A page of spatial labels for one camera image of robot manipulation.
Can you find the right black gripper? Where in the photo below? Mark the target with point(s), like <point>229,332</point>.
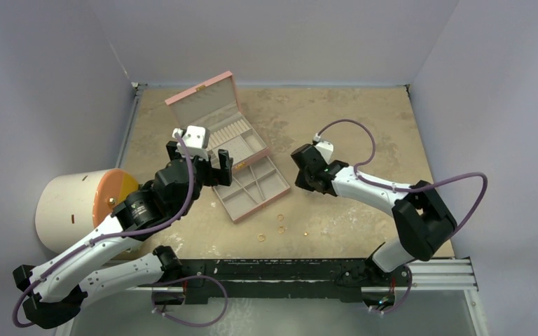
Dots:
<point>307,169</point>

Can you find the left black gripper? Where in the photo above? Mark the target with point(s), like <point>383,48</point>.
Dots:
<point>224,162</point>

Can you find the pink jewelry box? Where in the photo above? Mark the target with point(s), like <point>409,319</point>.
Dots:
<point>214,105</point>

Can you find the pink jewelry tray drawer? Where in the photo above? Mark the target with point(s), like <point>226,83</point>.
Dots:
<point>253,188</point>

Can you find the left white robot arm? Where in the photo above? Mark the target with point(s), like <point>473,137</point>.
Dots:
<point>55,292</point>

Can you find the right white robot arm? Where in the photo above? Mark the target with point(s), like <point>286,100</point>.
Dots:
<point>422,220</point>

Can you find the white cylinder orange lid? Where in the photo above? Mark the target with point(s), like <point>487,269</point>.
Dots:
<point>73,205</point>

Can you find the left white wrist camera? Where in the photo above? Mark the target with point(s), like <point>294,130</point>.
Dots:
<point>192,141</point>

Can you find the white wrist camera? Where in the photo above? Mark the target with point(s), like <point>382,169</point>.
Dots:
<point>192,141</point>
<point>324,147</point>

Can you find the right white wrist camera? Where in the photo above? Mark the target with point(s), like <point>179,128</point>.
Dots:
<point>324,147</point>

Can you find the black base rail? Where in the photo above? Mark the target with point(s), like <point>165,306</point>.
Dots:
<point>349,280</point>

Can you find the aluminium rail frame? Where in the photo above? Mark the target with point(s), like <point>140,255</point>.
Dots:
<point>443,274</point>

